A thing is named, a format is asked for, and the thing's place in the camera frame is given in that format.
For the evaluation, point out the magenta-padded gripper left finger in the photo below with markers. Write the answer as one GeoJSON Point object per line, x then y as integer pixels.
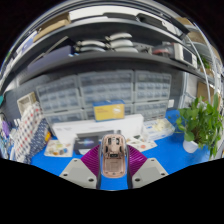
{"type": "Point", "coordinates": [76, 171]}

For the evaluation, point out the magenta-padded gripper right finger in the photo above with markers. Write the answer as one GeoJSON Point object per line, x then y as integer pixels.
{"type": "Point", "coordinates": [148, 171]}

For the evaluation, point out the pink translucent computer mouse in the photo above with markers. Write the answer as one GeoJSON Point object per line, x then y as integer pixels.
{"type": "Point", "coordinates": [113, 160]}

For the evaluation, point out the small black box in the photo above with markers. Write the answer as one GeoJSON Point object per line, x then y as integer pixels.
{"type": "Point", "coordinates": [85, 144]}

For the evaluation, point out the white blue-printed tissue box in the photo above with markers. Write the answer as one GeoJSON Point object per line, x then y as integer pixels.
{"type": "Point", "coordinates": [160, 131]}

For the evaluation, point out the small yellow object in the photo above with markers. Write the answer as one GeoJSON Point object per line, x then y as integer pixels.
{"type": "Point", "coordinates": [48, 136]}

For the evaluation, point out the long white keyboard box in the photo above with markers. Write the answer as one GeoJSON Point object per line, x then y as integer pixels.
{"type": "Point", "coordinates": [126, 126]}

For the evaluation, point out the red blue checked cloth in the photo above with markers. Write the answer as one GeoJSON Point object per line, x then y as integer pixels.
{"type": "Point", "coordinates": [28, 128]}

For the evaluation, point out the yellow and blue box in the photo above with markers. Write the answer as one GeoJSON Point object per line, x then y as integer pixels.
{"type": "Point", "coordinates": [108, 111]}

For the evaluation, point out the green plant in white pot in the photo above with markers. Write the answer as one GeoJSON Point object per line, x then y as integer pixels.
{"type": "Point", "coordinates": [196, 123]}

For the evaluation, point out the small purple object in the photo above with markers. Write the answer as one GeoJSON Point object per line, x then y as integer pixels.
{"type": "Point", "coordinates": [5, 128]}

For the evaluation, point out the white woven basket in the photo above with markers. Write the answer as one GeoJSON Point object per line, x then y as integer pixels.
{"type": "Point", "coordinates": [26, 103]}

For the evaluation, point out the white metal rack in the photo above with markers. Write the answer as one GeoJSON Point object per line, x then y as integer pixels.
{"type": "Point", "coordinates": [202, 91]}

